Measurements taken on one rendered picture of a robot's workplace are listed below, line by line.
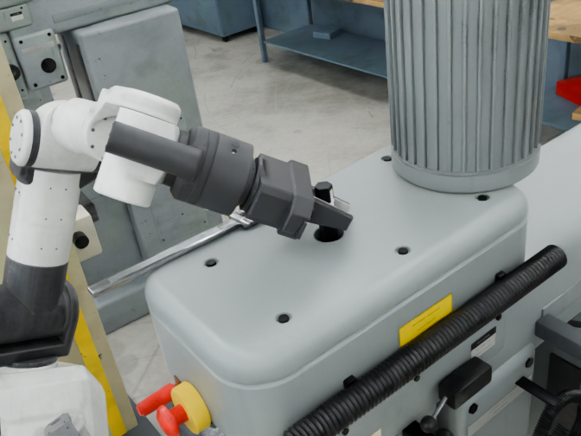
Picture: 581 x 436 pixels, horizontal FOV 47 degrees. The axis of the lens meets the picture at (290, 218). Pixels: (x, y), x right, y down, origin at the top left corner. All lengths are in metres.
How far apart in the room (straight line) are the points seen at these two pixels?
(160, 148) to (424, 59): 0.33
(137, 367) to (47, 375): 2.52
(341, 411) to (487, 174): 0.35
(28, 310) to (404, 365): 0.57
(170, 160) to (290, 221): 0.15
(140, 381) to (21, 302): 2.48
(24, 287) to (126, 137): 0.42
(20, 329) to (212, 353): 0.44
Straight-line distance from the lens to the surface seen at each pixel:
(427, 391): 0.92
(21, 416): 1.08
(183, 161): 0.71
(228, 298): 0.76
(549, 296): 1.10
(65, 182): 1.02
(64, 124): 0.91
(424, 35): 0.83
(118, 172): 0.75
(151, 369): 3.57
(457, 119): 0.85
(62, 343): 1.14
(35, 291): 1.07
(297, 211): 0.74
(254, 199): 0.75
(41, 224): 1.03
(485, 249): 0.86
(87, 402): 1.11
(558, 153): 1.28
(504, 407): 1.12
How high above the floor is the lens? 2.35
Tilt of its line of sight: 32 degrees down
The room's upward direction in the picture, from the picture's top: 9 degrees counter-clockwise
